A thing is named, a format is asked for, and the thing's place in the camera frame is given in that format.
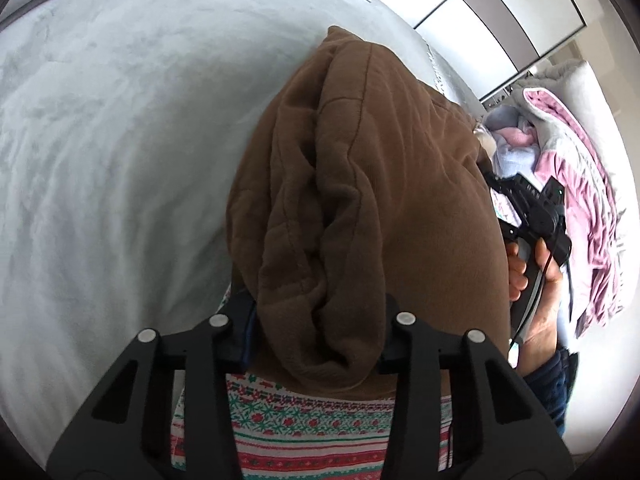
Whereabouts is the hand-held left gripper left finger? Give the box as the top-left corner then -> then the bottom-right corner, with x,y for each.
47,292 -> 258,480

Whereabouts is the small pink cloth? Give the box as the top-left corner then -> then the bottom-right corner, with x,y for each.
500,127 -> 536,148

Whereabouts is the pink teal patterned cloth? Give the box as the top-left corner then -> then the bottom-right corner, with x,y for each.
170,355 -> 456,476

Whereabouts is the pale fringed throw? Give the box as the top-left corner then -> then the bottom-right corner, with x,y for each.
420,35 -> 521,111

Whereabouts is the person's right hand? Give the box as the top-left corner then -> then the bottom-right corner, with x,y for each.
505,240 -> 566,377

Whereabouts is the pink and grey blanket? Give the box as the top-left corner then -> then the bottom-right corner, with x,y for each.
520,87 -> 626,338

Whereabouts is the light grey bed cover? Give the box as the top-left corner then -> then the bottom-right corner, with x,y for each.
0,0 -> 441,461

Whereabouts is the white wardrobe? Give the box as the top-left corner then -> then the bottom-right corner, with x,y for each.
415,0 -> 588,103

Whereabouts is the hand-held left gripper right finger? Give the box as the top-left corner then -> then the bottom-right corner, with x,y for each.
377,294 -> 576,480

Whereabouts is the light blue blanket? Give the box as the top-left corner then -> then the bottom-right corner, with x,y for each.
485,105 -> 543,181

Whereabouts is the brown jacket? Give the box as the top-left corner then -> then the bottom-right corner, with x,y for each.
225,25 -> 511,401

